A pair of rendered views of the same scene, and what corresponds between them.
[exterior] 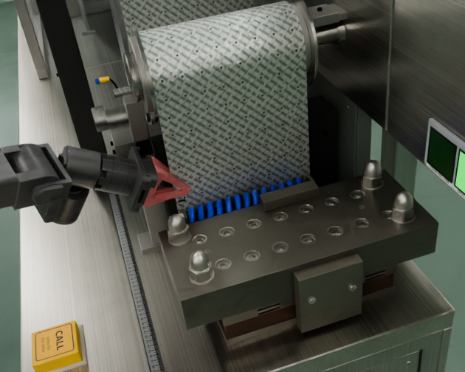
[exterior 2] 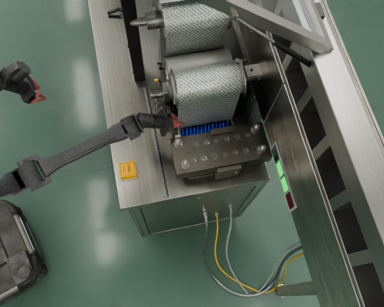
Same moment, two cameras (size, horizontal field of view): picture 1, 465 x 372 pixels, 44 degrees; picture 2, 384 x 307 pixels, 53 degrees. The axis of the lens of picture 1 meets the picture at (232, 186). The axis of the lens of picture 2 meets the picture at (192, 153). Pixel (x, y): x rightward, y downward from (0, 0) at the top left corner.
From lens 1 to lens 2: 0.91 m
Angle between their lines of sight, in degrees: 34
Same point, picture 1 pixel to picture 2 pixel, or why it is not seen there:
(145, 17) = (175, 43)
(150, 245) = not seen: hidden behind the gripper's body
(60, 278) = not seen: hidden behind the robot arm
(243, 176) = (205, 120)
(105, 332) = (145, 165)
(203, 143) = (192, 113)
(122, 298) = (150, 150)
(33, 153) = (130, 123)
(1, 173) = (121, 134)
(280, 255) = (213, 160)
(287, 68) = (231, 95)
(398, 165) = not seen: hidden behind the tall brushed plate
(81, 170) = (146, 125)
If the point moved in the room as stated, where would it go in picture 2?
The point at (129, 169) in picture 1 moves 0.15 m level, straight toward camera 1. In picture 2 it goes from (163, 122) to (169, 158)
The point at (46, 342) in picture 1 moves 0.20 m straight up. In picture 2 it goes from (124, 169) to (117, 151)
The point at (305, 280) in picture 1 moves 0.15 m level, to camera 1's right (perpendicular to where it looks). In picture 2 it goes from (220, 172) to (256, 173)
